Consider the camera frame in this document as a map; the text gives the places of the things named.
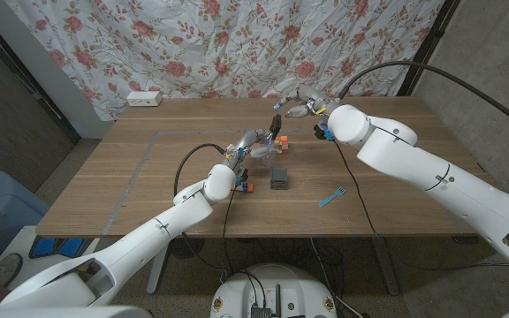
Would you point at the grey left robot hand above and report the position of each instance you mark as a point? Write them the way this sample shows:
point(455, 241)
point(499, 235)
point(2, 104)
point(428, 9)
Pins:
point(252, 142)

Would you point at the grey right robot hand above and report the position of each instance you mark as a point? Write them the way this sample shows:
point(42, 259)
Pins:
point(318, 102)

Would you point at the clear plastic spray bottle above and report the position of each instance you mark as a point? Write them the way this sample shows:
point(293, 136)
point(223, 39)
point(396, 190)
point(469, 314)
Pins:
point(268, 145)

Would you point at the black trigger sprayer head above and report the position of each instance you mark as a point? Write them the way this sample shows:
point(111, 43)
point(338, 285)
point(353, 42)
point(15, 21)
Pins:
point(275, 126)

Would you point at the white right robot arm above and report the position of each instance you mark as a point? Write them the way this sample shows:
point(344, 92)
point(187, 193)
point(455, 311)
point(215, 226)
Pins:
point(413, 163)

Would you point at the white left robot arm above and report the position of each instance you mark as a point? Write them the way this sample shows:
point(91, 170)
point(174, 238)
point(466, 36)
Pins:
point(148, 234)

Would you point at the orange yellow red cube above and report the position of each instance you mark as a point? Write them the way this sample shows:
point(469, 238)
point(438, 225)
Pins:
point(284, 145)

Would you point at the dark grey cube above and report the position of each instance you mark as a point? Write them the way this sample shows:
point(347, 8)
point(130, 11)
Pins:
point(279, 178)

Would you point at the orange glue stick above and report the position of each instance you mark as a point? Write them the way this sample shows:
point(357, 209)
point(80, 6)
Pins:
point(248, 187)

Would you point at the blue plastic fork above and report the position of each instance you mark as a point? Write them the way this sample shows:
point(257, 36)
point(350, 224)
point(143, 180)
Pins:
point(327, 201)

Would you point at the floral print backdrop cloth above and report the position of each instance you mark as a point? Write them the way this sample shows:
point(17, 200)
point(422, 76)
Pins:
point(219, 44)

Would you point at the white power strip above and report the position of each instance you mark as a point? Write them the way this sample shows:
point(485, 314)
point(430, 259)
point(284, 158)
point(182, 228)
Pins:
point(144, 98)

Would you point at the round black floor fan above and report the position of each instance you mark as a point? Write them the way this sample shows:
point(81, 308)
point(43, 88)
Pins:
point(188, 248)

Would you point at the black backdrop stand pole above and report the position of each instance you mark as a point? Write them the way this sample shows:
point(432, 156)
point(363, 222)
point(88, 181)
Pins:
point(429, 44)

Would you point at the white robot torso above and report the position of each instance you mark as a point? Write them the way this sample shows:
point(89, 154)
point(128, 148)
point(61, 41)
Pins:
point(272, 287)

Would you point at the white table leg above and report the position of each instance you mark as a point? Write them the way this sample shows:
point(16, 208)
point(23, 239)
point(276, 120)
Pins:
point(387, 269)
point(155, 278)

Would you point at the grey shoe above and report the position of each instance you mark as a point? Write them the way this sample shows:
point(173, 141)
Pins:
point(5, 269)

